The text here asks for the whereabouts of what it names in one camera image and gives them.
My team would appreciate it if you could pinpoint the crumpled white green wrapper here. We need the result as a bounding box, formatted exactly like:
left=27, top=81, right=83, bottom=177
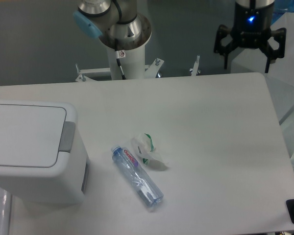
left=130, top=133, right=167, bottom=170

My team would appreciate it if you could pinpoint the white trash can lid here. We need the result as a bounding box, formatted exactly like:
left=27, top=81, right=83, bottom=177
left=0, top=104, right=66, bottom=167

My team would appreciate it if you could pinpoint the clear plastic water bottle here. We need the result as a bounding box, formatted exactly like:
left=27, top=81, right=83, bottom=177
left=111, top=145, right=164, bottom=208

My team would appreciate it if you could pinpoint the black cable on pedestal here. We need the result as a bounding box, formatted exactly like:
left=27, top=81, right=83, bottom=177
left=114, top=38, right=126, bottom=80

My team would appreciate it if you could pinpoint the white trash can body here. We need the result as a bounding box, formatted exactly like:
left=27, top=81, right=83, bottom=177
left=0, top=99, right=90, bottom=204

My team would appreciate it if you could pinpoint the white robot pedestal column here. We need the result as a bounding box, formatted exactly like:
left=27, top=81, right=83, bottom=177
left=106, top=46, right=145, bottom=80

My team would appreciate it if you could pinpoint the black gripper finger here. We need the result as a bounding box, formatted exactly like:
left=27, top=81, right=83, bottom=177
left=214, top=24, right=238, bottom=69
left=259, top=27, right=287, bottom=73

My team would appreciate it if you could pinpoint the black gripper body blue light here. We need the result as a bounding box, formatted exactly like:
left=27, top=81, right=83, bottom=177
left=230, top=0, right=274, bottom=48

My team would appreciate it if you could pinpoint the grey lid push button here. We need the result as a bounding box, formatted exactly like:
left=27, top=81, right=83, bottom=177
left=58, top=121, right=75, bottom=153

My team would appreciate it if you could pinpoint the metal wing bolt clamp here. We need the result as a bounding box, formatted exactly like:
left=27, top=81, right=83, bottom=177
left=189, top=55, right=201, bottom=76

